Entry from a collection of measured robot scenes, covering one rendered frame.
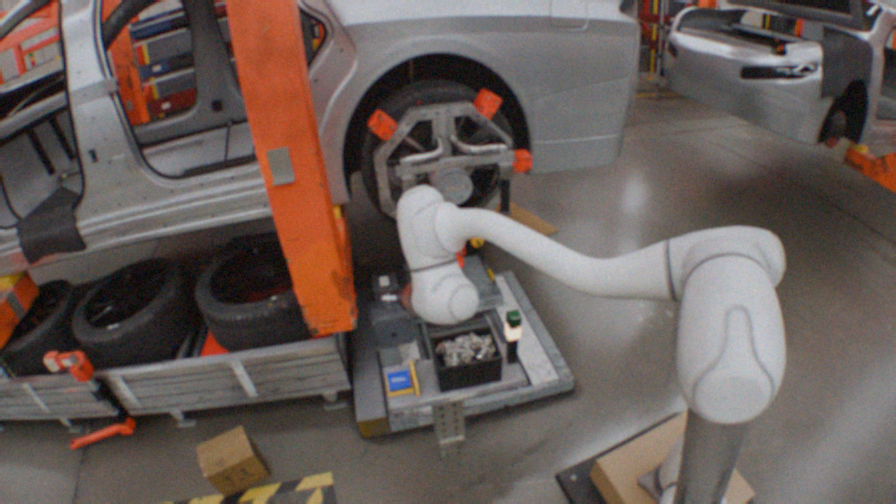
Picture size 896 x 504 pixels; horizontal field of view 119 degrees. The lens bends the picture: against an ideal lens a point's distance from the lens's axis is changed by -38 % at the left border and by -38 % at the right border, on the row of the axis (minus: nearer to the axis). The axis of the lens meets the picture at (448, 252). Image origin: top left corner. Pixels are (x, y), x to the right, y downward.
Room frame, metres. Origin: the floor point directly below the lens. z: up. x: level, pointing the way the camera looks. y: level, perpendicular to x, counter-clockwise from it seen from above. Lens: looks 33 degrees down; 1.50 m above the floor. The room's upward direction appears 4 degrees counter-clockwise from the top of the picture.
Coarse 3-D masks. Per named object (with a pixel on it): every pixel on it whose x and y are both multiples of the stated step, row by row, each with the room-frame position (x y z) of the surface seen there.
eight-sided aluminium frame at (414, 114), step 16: (416, 112) 1.51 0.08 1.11; (432, 112) 1.53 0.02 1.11; (448, 112) 1.56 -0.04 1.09; (464, 112) 1.55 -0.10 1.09; (400, 128) 1.51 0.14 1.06; (496, 128) 1.57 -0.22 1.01; (384, 144) 1.50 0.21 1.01; (384, 160) 1.49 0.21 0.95; (384, 176) 1.49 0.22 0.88; (384, 192) 1.49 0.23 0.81; (496, 192) 1.58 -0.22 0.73; (384, 208) 1.48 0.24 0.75; (480, 208) 1.60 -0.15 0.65
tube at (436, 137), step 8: (432, 120) 1.52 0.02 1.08; (432, 136) 1.51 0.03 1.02; (440, 136) 1.52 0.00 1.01; (440, 144) 1.43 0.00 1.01; (432, 152) 1.35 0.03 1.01; (440, 152) 1.36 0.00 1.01; (400, 160) 1.34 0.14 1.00; (408, 160) 1.32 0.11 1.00; (416, 160) 1.32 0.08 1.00; (424, 160) 1.33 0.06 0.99
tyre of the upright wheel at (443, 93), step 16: (432, 80) 1.79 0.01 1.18; (448, 80) 1.84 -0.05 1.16; (400, 96) 1.65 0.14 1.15; (416, 96) 1.60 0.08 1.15; (432, 96) 1.61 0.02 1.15; (448, 96) 1.62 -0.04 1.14; (464, 96) 1.64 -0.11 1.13; (384, 112) 1.60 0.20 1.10; (400, 112) 1.59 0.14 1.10; (496, 112) 1.66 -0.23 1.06; (368, 144) 1.57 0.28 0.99; (512, 144) 1.67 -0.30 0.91; (368, 160) 1.56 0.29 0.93; (368, 176) 1.56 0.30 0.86; (368, 192) 1.56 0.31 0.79
